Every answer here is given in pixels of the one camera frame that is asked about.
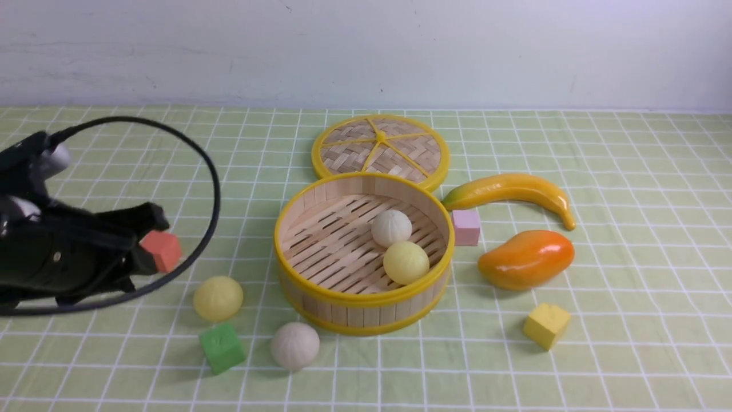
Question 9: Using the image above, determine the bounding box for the green checkered tablecloth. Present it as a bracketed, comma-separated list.
[1, 105, 731, 411]

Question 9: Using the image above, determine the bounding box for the woven bamboo steamer lid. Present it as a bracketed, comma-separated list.
[311, 114, 450, 191]

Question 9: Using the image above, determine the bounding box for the pink cube block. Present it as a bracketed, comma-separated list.
[451, 209, 482, 246]

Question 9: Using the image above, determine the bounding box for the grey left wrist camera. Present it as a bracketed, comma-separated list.
[1, 131, 71, 209]

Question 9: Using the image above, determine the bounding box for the yellow cube block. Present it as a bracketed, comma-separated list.
[522, 303, 571, 351]

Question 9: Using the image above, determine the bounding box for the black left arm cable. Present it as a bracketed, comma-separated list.
[0, 116, 221, 316]

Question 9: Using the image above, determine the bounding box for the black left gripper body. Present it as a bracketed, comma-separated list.
[1, 197, 138, 307]

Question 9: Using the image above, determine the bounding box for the yellow toy banana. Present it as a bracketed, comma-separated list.
[441, 173, 577, 231]

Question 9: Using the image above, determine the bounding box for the bamboo steamer tray yellow rim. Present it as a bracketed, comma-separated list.
[273, 172, 455, 336]

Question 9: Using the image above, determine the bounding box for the yellow bun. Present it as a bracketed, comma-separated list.
[383, 241, 431, 285]
[193, 276, 245, 323]

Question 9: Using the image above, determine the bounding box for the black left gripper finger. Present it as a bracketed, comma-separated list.
[126, 249, 158, 276]
[97, 203, 170, 240]

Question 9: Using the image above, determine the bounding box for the red cube block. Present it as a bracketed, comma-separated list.
[140, 231, 181, 274]

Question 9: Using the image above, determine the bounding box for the orange toy mango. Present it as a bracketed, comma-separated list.
[478, 230, 575, 291]

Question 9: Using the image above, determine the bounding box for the green cube block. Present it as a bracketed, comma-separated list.
[198, 323, 246, 375]

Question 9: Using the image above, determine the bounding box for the white bun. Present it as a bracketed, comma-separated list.
[371, 209, 412, 248]
[270, 322, 321, 372]

